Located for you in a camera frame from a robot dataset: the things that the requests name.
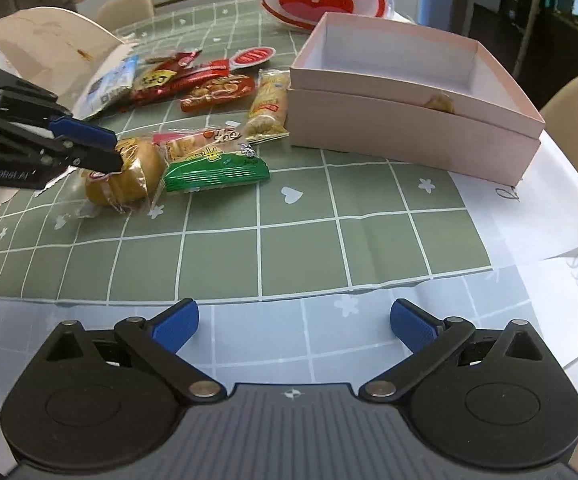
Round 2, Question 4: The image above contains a blue white snack packet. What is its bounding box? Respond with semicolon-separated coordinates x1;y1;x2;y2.
73;55;139;119

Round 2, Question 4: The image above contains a bread bun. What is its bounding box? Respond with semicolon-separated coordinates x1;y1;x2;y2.
66;136;167;218

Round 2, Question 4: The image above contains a red yellow snack packet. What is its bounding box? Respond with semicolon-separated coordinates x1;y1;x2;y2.
120;49;202;107

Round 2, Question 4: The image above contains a pink orange snack packet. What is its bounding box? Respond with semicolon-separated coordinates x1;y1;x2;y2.
152;127;241;162

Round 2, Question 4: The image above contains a green snack packet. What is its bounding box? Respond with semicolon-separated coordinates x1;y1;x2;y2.
163;153;270;193

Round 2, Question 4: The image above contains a red nut snack packet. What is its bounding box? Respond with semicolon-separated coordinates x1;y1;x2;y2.
180;74;256;113

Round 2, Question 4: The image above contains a red long snack packet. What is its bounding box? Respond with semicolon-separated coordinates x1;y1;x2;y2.
166;58;230;93

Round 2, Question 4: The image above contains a red white round packet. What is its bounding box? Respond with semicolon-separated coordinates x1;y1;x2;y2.
229;47;276;70

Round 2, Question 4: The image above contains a yellow noodle snack packet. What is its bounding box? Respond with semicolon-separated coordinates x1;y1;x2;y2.
241;70;291;144

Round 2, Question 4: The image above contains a white paper bag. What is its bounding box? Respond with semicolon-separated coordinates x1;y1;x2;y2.
0;6;132;119

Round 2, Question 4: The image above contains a green grid tablecloth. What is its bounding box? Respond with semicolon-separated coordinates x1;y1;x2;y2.
0;0;508;306

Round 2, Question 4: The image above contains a pink cardboard box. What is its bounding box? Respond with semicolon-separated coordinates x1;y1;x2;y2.
288;13;545;186

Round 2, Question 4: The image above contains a black cabinet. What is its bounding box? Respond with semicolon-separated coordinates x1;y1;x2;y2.
469;0;578;108

